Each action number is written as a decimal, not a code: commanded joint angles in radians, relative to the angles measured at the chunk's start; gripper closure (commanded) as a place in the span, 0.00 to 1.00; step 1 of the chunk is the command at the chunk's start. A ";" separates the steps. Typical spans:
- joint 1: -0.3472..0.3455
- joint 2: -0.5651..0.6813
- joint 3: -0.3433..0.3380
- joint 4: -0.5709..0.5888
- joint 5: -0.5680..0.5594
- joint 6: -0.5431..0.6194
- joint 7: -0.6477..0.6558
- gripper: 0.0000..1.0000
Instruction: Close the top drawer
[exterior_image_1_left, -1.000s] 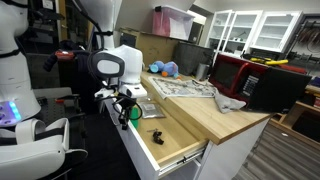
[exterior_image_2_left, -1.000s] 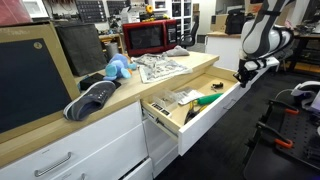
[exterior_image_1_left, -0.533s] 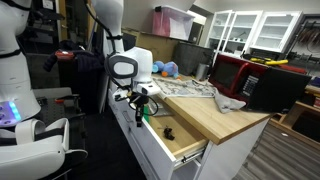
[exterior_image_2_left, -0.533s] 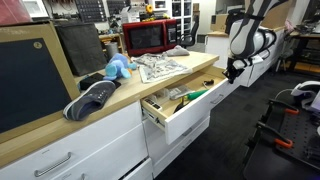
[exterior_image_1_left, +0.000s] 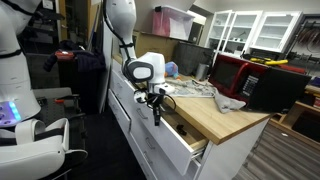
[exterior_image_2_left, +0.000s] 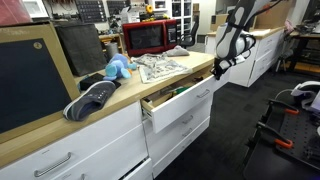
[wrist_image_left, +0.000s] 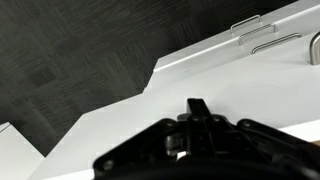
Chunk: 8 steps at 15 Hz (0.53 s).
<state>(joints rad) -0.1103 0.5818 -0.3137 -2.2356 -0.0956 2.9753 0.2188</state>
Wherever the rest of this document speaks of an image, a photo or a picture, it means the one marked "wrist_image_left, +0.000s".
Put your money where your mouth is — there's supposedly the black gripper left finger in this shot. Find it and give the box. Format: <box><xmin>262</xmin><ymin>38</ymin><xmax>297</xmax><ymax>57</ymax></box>
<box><xmin>185</xmin><ymin>97</ymin><xmax>201</xmax><ymax>156</ymax></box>

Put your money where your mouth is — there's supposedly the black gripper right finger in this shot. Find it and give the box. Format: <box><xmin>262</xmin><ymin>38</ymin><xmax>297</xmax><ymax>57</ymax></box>
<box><xmin>199</xmin><ymin>97</ymin><xmax>217</xmax><ymax>156</ymax></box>

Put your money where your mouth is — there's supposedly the white drawer wooden interior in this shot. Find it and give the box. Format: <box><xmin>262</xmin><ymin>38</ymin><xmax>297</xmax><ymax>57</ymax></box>
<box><xmin>28</xmin><ymin>23</ymin><xmax>320</xmax><ymax>180</ymax></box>

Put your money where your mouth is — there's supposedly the silver drawer handle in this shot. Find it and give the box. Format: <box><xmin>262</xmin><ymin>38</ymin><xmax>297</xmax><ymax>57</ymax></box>
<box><xmin>230</xmin><ymin>14</ymin><xmax>264</xmax><ymax>35</ymax></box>
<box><xmin>237</xmin><ymin>22</ymin><xmax>279</xmax><ymax>47</ymax></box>
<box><xmin>308</xmin><ymin>31</ymin><xmax>320</xmax><ymax>66</ymax></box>
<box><xmin>251</xmin><ymin>32</ymin><xmax>303</xmax><ymax>55</ymax></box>

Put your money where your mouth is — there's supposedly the white cabinet wooden countertop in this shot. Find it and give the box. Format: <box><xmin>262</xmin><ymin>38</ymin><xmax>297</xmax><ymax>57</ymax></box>
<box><xmin>0</xmin><ymin>120</ymin><xmax>320</xmax><ymax>180</ymax></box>

